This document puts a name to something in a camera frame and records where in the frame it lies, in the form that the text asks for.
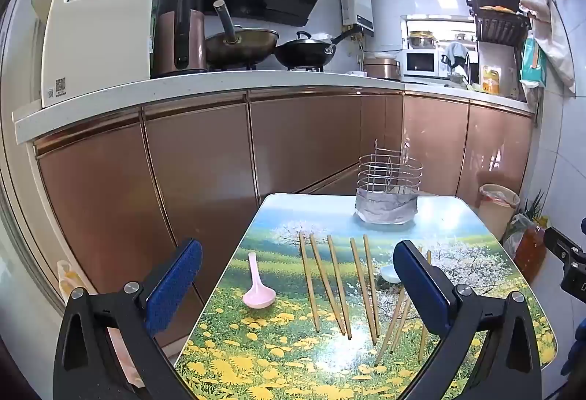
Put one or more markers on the teal hanging package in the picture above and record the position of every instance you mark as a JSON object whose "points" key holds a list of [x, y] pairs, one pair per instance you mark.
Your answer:
{"points": [[533, 61]]}

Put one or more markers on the copper rice cooker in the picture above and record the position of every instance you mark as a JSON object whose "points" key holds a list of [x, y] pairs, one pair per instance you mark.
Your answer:
{"points": [[382, 68]]}

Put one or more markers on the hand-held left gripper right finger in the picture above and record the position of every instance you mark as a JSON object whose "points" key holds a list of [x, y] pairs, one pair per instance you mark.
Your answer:
{"points": [[421, 290]]}

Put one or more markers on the hanging plastic bags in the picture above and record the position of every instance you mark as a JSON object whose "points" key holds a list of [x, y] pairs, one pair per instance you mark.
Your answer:
{"points": [[549, 25]]}

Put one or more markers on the orange oil bottle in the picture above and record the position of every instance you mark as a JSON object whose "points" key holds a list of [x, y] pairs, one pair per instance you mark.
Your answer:
{"points": [[531, 253]]}

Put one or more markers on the white water heater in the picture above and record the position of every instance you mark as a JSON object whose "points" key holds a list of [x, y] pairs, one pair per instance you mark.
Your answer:
{"points": [[357, 9]]}

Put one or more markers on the black dish rack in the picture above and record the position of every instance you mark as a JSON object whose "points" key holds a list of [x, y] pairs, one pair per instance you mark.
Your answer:
{"points": [[496, 15]]}

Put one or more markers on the blue white cloth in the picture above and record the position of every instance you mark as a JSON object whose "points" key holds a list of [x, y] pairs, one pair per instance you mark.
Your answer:
{"points": [[454, 53]]}

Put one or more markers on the green onions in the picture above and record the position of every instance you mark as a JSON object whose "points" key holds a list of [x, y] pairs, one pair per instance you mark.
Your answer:
{"points": [[533, 205]]}

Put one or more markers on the pink plastic spoon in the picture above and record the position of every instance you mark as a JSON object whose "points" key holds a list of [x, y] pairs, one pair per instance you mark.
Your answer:
{"points": [[258, 295]]}

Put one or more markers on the steel pot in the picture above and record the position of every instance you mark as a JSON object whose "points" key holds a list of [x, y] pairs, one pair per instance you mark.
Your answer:
{"points": [[421, 39]]}

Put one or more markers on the white ceramic spoon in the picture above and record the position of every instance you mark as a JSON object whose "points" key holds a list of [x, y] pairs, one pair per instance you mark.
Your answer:
{"points": [[390, 274]]}

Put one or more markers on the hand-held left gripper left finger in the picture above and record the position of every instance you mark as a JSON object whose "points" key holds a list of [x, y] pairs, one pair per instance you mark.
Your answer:
{"points": [[176, 281]]}

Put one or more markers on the grey fabric wrap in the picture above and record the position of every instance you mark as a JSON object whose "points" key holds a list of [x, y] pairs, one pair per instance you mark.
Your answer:
{"points": [[384, 210]]}

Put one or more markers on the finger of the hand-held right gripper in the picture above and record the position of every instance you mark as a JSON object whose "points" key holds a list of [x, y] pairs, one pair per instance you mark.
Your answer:
{"points": [[574, 281], [561, 244]]}

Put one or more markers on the cream white appliance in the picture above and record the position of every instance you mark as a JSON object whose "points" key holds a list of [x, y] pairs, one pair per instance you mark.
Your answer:
{"points": [[96, 38]]}

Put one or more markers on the white yellow plastic bag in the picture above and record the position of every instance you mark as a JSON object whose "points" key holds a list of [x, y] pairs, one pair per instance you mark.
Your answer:
{"points": [[68, 279]]}

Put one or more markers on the black wok with lid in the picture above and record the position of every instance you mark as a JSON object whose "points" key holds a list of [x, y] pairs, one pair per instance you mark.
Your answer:
{"points": [[302, 52]]}

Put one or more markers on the yellow oil bottle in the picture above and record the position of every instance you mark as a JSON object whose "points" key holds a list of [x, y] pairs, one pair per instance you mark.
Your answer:
{"points": [[490, 82]]}

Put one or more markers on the white kitchen countertop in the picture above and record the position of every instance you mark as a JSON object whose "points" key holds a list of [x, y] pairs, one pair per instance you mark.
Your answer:
{"points": [[183, 84]]}

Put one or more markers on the landscape print folding table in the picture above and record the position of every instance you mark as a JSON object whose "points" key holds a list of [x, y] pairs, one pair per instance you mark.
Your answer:
{"points": [[206, 162]]}

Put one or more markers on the beige trash bin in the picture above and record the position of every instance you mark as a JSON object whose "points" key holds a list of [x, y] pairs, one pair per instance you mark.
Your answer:
{"points": [[496, 212]]}

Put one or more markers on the white microwave oven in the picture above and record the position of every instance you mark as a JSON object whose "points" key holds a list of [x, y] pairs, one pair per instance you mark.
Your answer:
{"points": [[419, 63]]}

